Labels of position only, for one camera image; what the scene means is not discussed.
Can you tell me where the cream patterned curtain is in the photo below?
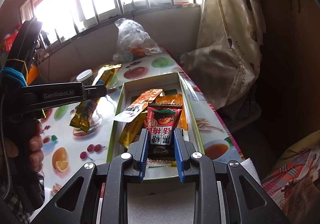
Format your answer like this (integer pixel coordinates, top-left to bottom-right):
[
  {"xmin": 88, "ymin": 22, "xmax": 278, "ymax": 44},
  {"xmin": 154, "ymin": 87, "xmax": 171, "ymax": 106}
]
[{"xmin": 180, "ymin": 0, "xmax": 267, "ymax": 110}]

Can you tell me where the orange box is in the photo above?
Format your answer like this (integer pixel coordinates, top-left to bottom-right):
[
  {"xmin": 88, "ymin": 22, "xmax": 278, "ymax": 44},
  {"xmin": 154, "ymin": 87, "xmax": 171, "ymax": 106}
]
[{"xmin": 26, "ymin": 66, "xmax": 40, "ymax": 85}]

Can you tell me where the red black candy packet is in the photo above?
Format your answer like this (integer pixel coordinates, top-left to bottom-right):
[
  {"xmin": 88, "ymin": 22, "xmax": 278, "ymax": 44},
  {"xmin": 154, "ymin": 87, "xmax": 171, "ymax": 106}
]
[{"xmin": 146, "ymin": 103, "xmax": 183, "ymax": 159}]

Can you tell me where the clear plastic bag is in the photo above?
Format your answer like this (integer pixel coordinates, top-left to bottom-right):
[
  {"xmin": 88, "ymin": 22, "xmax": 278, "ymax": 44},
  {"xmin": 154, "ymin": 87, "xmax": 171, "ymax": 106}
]
[{"xmin": 113, "ymin": 19, "xmax": 164, "ymax": 62}]

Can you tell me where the long gold snack packet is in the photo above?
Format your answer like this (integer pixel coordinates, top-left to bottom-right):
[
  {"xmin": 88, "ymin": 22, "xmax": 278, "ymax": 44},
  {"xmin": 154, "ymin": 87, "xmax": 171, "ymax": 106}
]
[{"xmin": 70, "ymin": 64, "xmax": 122, "ymax": 132}]

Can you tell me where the person's left hand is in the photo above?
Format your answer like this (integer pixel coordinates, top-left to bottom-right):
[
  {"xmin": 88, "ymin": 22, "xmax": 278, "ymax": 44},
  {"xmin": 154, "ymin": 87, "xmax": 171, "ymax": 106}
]
[{"xmin": 28, "ymin": 120, "xmax": 45, "ymax": 174}]

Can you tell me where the teal cloth band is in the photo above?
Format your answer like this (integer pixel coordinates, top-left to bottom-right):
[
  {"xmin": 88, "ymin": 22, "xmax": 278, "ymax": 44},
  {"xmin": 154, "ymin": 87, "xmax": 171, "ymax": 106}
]
[{"xmin": 0, "ymin": 67, "xmax": 28, "ymax": 88}]

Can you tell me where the white pink snack packet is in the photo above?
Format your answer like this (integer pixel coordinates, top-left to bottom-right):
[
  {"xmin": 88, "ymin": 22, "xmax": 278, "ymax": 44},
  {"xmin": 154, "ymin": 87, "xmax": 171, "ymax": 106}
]
[{"xmin": 147, "ymin": 159, "xmax": 177, "ymax": 168}]

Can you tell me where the colourful patterned bedding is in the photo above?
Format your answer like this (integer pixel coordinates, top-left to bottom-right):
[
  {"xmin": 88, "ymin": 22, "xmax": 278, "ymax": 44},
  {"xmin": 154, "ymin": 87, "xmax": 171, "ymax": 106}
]
[{"xmin": 260, "ymin": 130, "xmax": 320, "ymax": 224}]

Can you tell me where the person's left forearm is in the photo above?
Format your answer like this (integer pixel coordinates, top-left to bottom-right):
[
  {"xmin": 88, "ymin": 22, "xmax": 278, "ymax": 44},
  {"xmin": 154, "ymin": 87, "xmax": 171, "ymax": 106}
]
[{"xmin": 0, "ymin": 171, "xmax": 45, "ymax": 224}]

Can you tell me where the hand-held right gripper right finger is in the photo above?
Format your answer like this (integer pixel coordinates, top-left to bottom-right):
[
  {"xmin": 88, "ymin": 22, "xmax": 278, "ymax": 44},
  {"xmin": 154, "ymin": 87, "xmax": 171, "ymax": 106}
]
[{"xmin": 173, "ymin": 128, "xmax": 292, "ymax": 224}]

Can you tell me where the green lid jar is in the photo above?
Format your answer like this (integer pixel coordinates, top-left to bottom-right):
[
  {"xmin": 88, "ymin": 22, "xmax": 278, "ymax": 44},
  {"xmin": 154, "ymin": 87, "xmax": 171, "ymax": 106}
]
[{"xmin": 107, "ymin": 74, "xmax": 119, "ymax": 89}]

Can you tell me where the white foam sheet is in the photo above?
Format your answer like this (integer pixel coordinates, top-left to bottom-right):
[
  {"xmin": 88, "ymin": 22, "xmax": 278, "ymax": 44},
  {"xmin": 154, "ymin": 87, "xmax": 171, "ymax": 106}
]
[{"xmin": 100, "ymin": 157, "xmax": 262, "ymax": 224}]

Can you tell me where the orange white snack packet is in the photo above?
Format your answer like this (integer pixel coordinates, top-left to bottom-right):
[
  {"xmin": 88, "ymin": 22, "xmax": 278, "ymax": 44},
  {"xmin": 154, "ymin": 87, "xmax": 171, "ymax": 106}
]
[{"xmin": 114, "ymin": 89, "xmax": 163, "ymax": 122}]

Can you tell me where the brown wooden wardrobe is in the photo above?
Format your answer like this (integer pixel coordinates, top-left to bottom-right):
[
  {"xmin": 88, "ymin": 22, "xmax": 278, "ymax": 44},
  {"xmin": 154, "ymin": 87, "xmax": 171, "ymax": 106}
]
[{"xmin": 255, "ymin": 0, "xmax": 320, "ymax": 154}]

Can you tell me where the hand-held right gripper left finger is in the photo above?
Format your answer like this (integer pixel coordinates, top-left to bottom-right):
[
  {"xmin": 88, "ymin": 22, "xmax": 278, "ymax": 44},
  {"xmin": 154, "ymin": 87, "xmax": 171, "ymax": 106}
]
[{"xmin": 31, "ymin": 128, "xmax": 150, "ymax": 224}]

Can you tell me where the silver lid dark jar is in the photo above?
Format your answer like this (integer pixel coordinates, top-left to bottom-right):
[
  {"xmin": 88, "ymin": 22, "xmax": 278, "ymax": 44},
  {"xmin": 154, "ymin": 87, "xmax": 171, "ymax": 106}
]
[{"xmin": 75, "ymin": 69, "xmax": 94, "ymax": 84}]

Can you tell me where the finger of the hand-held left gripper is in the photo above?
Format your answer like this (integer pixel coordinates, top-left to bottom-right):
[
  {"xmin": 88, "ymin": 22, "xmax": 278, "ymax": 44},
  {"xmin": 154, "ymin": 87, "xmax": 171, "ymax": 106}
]
[
  {"xmin": 43, "ymin": 97, "xmax": 100, "ymax": 116},
  {"xmin": 84, "ymin": 85, "xmax": 107, "ymax": 97}
]

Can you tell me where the green cardboard box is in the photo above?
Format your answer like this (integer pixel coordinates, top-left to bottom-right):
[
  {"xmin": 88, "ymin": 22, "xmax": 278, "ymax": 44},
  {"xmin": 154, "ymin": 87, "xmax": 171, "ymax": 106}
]
[{"xmin": 106, "ymin": 72, "xmax": 205, "ymax": 181}]

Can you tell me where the yellow orange snack packet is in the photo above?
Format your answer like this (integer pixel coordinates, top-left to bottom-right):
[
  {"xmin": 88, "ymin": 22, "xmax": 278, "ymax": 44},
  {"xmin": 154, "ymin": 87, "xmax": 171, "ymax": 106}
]
[{"xmin": 155, "ymin": 94, "xmax": 188, "ymax": 131}]

